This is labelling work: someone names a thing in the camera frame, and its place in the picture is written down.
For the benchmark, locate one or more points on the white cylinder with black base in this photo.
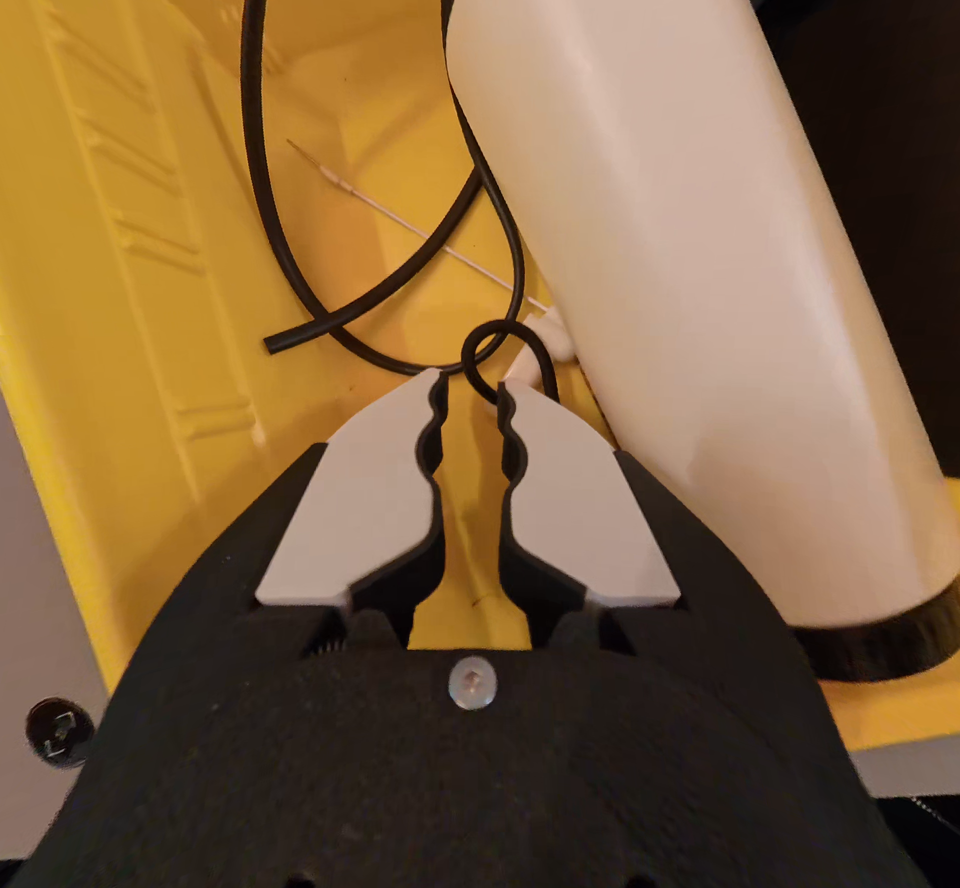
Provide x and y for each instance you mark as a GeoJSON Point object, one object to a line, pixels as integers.
{"type": "Point", "coordinates": [675, 228]}

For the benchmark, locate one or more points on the yellow plastic bin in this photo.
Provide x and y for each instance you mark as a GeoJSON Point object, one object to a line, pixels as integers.
{"type": "Point", "coordinates": [150, 303]}

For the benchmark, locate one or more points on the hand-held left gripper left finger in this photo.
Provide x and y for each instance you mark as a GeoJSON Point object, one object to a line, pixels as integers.
{"type": "Point", "coordinates": [352, 521]}

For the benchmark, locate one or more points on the black round screw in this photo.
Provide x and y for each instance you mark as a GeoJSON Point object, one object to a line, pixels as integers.
{"type": "Point", "coordinates": [60, 730]}

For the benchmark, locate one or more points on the small white plastic piece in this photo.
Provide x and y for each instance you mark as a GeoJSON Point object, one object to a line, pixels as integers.
{"type": "Point", "coordinates": [555, 337]}

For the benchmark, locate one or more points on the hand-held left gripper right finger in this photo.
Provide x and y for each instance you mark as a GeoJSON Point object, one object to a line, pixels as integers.
{"type": "Point", "coordinates": [592, 521]}

